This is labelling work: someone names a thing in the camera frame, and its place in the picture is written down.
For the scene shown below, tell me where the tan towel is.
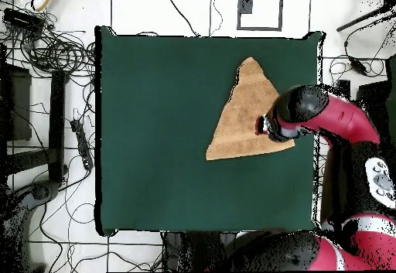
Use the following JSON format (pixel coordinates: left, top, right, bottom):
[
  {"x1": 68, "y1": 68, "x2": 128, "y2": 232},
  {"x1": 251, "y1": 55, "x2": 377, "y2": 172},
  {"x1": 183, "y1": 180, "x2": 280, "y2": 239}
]
[{"x1": 204, "y1": 56, "x2": 296, "y2": 162}]

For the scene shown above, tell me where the black flat panel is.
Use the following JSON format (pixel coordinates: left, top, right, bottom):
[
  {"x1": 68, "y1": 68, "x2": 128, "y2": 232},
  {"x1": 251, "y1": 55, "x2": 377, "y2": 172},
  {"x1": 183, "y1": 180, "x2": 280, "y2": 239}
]
[
  {"x1": 357, "y1": 80, "x2": 391, "y2": 138},
  {"x1": 0, "y1": 63, "x2": 32, "y2": 142}
]

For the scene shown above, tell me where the dark green table cloth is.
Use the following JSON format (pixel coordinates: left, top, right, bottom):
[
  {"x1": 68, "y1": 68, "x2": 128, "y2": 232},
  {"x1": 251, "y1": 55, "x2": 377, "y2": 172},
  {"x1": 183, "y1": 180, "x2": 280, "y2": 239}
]
[{"x1": 94, "y1": 25, "x2": 326, "y2": 237}]

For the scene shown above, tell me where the black power adapter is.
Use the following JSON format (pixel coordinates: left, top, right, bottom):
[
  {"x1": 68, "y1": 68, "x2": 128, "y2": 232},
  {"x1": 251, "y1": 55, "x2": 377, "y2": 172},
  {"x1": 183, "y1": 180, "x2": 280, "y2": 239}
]
[{"x1": 349, "y1": 58, "x2": 369, "y2": 76}]

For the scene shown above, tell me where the black rod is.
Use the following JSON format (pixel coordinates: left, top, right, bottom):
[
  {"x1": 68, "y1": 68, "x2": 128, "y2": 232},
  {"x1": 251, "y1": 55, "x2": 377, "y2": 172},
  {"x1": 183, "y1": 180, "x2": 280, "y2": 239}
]
[{"x1": 336, "y1": 5, "x2": 387, "y2": 32}]

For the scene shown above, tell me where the black power strip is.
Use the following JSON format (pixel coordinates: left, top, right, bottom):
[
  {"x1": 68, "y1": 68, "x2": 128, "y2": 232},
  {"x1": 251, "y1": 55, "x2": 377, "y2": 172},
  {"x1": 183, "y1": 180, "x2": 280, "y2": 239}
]
[{"x1": 70, "y1": 118, "x2": 94, "y2": 172}]

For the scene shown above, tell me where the grey stand base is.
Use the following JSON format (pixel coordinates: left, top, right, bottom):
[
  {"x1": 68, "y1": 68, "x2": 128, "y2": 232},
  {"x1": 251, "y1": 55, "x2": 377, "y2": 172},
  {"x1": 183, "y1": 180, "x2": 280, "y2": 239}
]
[{"x1": 0, "y1": 179, "x2": 61, "y2": 273}]

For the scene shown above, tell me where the black stand crossbar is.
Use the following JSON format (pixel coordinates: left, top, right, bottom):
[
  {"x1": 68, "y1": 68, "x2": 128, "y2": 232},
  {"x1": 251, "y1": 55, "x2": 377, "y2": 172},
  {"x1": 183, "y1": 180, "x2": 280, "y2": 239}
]
[{"x1": 5, "y1": 148, "x2": 52, "y2": 175}]

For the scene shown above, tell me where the white round object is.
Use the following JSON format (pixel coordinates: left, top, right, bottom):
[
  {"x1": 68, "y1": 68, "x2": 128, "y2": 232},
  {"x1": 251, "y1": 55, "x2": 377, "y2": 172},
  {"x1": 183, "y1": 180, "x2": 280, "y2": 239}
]
[{"x1": 31, "y1": 0, "x2": 51, "y2": 12}]

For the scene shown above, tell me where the black electronics box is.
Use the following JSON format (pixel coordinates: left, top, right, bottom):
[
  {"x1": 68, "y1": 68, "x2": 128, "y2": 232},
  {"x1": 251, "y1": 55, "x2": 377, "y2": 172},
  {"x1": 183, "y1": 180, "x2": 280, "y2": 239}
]
[{"x1": 2, "y1": 7, "x2": 46, "y2": 34}]

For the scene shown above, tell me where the grey square tape frame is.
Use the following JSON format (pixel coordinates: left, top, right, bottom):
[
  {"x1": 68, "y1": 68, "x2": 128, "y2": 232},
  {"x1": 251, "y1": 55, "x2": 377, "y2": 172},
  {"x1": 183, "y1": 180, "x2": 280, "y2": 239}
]
[{"x1": 237, "y1": 0, "x2": 284, "y2": 32}]

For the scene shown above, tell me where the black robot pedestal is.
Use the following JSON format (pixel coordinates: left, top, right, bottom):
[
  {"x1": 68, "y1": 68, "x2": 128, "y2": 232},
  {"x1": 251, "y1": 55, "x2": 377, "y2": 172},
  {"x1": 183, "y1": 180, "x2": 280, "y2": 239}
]
[{"x1": 162, "y1": 231, "x2": 236, "y2": 272}]

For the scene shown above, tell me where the tangle of black cables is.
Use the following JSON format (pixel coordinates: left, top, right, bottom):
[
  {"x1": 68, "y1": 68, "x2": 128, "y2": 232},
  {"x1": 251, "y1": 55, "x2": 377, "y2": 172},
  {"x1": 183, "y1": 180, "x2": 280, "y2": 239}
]
[{"x1": 5, "y1": 2, "x2": 96, "y2": 77}]

